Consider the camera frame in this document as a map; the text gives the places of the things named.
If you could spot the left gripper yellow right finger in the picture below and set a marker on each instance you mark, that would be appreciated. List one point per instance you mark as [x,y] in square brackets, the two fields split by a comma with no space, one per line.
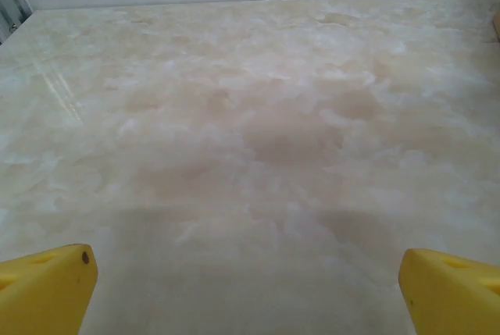
[453,300]

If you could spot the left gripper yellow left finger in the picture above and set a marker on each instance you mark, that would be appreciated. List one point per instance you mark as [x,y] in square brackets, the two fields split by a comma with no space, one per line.
[43,296]

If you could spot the white napkins on brown tray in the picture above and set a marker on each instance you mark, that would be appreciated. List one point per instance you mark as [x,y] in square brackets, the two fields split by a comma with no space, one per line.
[497,28]

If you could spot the aluminium frame post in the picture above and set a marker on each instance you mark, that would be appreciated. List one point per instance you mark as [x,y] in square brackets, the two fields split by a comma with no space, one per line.
[11,3]

